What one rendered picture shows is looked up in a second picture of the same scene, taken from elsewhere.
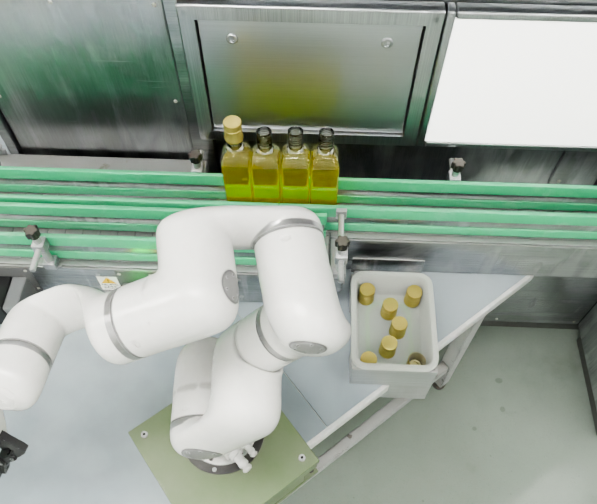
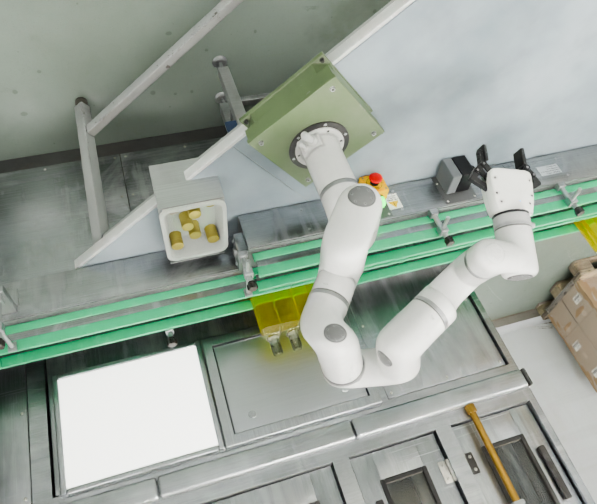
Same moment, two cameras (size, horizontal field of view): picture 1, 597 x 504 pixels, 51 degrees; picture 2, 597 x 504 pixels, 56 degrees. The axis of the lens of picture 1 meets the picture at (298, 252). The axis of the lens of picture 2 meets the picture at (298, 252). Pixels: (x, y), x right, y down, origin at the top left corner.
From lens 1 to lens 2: 0.73 m
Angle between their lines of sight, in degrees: 27
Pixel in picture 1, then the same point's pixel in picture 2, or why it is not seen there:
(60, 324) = (458, 276)
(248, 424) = (347, 250)
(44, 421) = (434, 109)
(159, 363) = (356, 157)
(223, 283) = (390, 363)
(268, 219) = (360, 382)
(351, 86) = (261, 375)
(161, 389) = not seen: hidden behind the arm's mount
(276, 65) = (312, 376)
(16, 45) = (460, 340)
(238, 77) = not seen: hidden behind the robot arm
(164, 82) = (372, 338)
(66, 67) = not seen: hidden behind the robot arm
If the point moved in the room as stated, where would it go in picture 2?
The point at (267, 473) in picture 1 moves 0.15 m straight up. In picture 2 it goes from (286, 129) to (306, 175)
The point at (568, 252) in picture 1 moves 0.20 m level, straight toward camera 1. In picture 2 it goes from (65, 301) to (96, 259)
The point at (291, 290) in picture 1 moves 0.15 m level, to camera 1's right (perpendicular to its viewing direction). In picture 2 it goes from (350, 362) to (273, 385)
